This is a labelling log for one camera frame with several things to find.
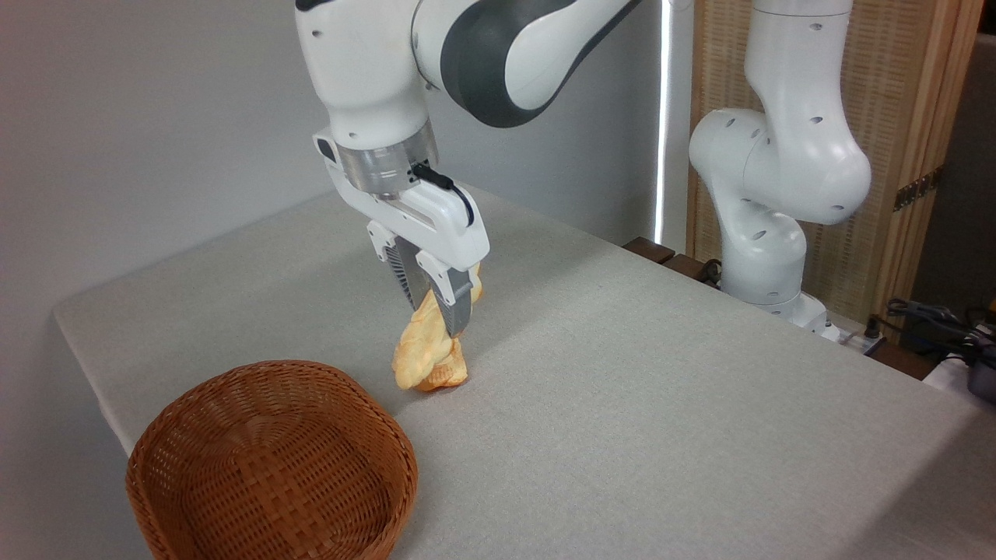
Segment wooden rattan folding screen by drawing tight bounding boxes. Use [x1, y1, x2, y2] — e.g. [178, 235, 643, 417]
[688, 0, 986, 337]

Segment dark wooden block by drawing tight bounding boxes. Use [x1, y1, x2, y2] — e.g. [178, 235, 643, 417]
[622, 236, 676, 265]
[661, 253, 721, 287]

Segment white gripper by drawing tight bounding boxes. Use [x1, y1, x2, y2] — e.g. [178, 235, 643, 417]
[313, 128, 491, 338]

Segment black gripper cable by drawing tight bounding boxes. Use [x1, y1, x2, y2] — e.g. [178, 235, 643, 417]
[411, 162, 475, 229]

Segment metal screen hinge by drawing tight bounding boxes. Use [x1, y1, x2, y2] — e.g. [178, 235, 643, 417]
[893, 166, 945, 213]

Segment brown wicker basket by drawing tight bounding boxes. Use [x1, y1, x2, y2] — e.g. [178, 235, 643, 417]
[126, 359, 419, 560]

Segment black cable bundle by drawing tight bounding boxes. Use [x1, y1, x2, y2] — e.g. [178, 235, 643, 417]
[886, 298, 996, 360]

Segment long twisted bread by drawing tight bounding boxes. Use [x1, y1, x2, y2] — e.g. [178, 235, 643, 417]
[391, 263, 484, 392]

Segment white power strip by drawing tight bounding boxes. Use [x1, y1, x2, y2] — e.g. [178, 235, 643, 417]
[825, 323, 885, 355]

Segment round bread roll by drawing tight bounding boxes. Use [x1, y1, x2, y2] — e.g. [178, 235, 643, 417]
[424, 336, 469, 392]

